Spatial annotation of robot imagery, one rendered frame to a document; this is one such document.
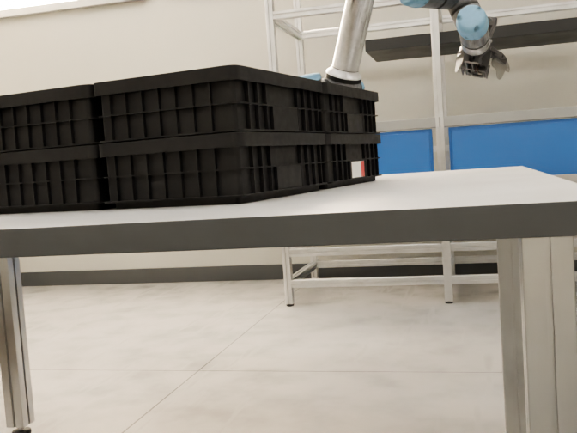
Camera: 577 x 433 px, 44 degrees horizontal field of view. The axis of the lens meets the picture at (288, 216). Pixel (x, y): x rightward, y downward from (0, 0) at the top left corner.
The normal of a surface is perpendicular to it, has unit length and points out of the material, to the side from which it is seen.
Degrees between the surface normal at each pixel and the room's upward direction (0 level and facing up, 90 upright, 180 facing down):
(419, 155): 90
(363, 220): 90
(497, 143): 90
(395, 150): 90
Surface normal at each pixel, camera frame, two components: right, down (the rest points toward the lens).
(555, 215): -0.24, 0.09
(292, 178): 0.91, -0.03
